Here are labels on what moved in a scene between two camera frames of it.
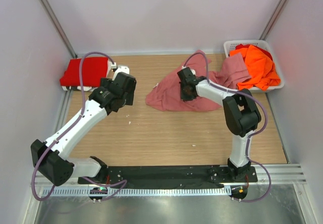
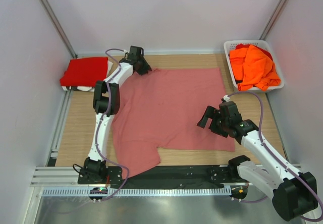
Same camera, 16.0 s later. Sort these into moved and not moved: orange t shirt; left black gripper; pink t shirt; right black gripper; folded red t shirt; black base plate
Moved: right black gripper; left black gripper; pink t shirt
Not moved: black base plate; orange t shirt; folded red t shirt
